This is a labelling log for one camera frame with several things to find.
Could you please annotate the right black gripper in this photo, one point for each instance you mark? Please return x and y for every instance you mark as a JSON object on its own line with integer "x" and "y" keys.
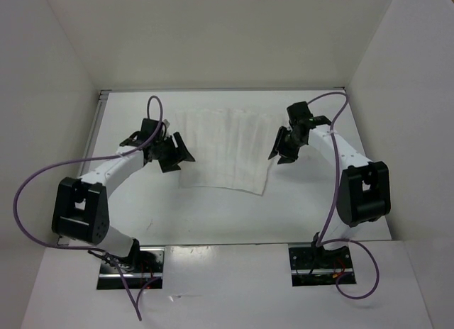
{"x": 287, "y": 156}

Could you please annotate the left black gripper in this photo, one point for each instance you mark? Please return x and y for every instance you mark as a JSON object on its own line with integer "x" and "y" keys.
{"x": 178, "y": 154}

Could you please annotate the white pleated skirt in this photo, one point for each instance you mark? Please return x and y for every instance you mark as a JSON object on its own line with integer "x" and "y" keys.
{"x": 230, "y": 147}

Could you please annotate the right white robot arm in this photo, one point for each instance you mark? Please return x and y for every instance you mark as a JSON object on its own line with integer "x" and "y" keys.
{"x": 362, "y": 192}

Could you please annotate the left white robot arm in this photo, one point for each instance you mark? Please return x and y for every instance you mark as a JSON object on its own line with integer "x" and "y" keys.
{"x": 81, "y": 209}

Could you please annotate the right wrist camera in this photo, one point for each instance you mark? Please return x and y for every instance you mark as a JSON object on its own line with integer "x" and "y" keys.
{"x": 319, "y": 120}

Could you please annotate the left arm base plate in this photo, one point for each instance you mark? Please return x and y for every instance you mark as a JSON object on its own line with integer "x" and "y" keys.
{"x": 150, "y": 269}

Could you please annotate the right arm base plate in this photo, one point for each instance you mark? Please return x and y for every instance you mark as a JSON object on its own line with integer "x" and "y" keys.
{"x": 308, "y": 268}

